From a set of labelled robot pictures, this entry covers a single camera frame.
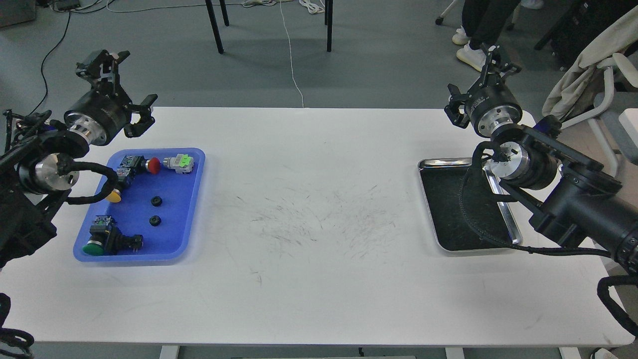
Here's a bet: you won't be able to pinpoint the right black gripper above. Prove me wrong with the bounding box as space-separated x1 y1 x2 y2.
445 44 522 138

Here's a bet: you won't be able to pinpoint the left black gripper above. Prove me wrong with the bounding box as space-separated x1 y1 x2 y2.
64 49 158 146

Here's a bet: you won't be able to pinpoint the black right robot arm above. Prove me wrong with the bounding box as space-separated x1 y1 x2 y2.
444 45 638 336

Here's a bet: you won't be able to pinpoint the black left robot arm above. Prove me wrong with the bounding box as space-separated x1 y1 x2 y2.
0 49 161 266

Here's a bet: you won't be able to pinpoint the silver metal tray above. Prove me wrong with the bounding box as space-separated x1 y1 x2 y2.
418 158 523 254

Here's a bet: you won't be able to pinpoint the blue plastic tray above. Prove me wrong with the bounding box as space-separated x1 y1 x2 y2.
73 148 205 265

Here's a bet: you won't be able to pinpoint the person in black trousers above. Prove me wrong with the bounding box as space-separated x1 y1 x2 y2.
453 0 520 71

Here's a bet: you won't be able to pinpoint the red mushroom push button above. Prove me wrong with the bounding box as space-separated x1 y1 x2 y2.
118 155 161 176

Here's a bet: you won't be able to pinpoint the beige jacket on chair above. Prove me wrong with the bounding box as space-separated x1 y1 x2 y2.
541 6 638 117

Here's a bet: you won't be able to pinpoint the black chair legs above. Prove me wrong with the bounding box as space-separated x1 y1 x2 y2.
205 0 334 54

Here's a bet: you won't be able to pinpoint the black cable on floor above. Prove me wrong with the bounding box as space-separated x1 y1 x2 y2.
0 0 115 116

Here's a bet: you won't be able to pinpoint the grey and green switch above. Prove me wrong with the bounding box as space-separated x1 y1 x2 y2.
162 153 194 174

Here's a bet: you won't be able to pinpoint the yellow push button switch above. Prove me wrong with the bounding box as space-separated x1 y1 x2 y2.
105 167 133 203

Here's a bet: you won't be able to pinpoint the green push button switch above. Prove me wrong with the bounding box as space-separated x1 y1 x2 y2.
82 214 144 256

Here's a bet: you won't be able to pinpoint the white cable on floor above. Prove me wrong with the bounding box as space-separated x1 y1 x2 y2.
242 0 325 108

